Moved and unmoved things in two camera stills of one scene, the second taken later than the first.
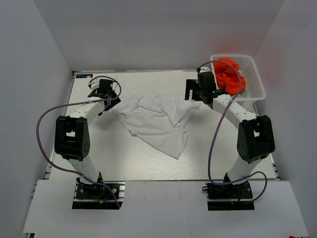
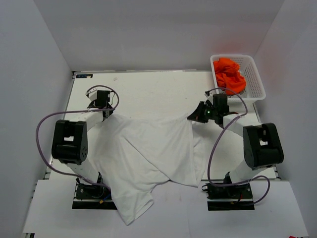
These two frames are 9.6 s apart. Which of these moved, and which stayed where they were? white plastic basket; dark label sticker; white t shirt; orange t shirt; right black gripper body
Moved: right black gripper body; white t shirt
Stayed: orange t shirt; dark label sticker; white plastic basket
